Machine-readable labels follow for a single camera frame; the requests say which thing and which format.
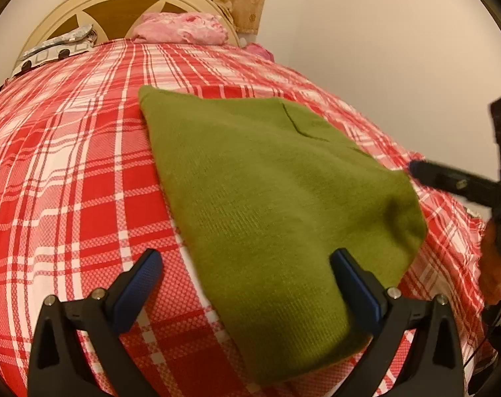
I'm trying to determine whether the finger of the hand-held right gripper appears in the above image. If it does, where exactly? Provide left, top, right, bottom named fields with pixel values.
left=407, top=159, right=501, bottom=209

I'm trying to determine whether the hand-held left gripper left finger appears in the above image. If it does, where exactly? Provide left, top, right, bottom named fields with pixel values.
left=27, top=249, right=165, bottom=397

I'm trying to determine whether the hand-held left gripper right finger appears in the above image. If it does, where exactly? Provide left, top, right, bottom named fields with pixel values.
left=330, top=248, right=466, bottom=397

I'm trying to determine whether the green striped knit sweater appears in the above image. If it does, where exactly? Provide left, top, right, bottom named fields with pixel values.
left=139, top=85, right=428, bottom=388

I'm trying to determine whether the person's right hand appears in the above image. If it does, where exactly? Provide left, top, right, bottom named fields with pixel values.
left=480, top=218, right=501, bottom=305

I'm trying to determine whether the red plaid bed sheet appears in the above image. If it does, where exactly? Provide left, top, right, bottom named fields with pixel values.
left=0, top=38, right=498, bottom=397

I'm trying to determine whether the pink cloth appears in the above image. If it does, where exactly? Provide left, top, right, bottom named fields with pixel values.
left=246, top=42, right=276, bottom=64

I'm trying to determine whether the grey patterned pillow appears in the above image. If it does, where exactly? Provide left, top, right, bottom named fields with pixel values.
left=11, top=24, right=98, bottom=77

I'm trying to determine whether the pink floral pillow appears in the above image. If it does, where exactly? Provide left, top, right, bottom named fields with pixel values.
left=131, top=12, right=229, bottom=46

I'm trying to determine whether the cream wooden headboard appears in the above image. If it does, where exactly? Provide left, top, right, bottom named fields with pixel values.
left=13, top=0, right=241, bottom=76

